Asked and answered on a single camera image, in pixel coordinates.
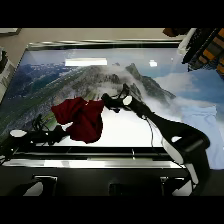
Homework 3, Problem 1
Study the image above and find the black orange striped garment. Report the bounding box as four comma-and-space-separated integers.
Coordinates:
181, 27, 224, 80

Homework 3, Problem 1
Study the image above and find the black cable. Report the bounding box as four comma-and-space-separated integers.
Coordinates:
144, 115, 159, 152

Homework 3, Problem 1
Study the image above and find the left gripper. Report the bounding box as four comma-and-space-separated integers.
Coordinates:
46, 125, 70, 146

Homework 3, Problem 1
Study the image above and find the pale blue garment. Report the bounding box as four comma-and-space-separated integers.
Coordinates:
181, 103, 224, 170

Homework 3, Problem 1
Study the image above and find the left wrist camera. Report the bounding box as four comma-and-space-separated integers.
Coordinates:
31, 113, 47, 132

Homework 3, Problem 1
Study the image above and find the brown garment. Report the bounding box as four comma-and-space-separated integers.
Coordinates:
162, 27, 191, 38

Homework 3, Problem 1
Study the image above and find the silver frame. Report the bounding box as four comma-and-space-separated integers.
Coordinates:
0, 150, 201, 197

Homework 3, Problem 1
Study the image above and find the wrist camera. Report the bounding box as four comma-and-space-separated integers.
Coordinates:
117, 83, 135, 100
31, 113, 47, 132

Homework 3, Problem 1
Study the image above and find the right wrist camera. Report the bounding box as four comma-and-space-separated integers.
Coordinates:
117, 83, 135, 100

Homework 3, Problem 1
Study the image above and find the white garment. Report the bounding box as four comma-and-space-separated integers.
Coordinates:
177, 29, 198, 56

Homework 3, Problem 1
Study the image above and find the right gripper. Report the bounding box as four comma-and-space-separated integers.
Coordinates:
101, 92, 117, 110

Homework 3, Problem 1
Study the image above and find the red garment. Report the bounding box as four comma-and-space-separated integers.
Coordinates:
50, 96, 106, 145

